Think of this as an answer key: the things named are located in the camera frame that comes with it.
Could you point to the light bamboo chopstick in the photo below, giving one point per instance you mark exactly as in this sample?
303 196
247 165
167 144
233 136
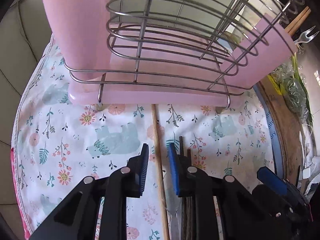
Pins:
301 22
158 167
298 17

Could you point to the dark wooden chopstick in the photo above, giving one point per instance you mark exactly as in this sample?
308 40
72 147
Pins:
189 155
181 145

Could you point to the clear plastic fork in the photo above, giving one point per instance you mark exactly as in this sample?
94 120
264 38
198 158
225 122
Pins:
175 222
306 38

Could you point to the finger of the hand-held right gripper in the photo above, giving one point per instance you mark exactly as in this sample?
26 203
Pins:
271 180

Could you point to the brown cardboard sheet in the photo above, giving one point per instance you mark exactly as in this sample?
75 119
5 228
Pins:
285 135

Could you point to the plastic bag of greens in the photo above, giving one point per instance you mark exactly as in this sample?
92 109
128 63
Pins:
292 92

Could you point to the floral printed tablecloth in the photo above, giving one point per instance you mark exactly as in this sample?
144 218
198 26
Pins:
75 135

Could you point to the white plastic packaging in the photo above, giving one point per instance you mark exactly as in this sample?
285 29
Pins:
307 173

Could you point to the pink plastic drip tray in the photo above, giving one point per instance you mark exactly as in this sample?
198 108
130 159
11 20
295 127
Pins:
162 96

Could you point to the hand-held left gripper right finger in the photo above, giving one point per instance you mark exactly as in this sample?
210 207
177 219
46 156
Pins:
173 172

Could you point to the pink plastic utensil cup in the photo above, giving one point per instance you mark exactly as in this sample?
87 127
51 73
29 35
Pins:
75 30
270 62

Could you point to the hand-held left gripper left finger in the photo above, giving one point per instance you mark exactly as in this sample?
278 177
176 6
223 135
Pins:
143 170

